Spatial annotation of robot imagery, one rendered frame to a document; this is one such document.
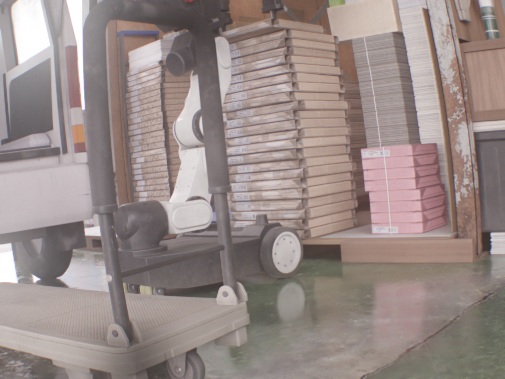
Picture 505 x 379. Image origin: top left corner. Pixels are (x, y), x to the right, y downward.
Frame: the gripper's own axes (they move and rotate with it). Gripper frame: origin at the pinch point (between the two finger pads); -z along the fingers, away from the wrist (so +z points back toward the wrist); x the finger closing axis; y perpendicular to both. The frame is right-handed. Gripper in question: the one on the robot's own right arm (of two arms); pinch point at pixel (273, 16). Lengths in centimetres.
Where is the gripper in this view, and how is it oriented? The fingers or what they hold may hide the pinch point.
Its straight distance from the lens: 306.7
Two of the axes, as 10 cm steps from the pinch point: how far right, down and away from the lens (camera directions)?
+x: -7.1, 0.4, 7.0
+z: -1.1, -9.9, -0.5
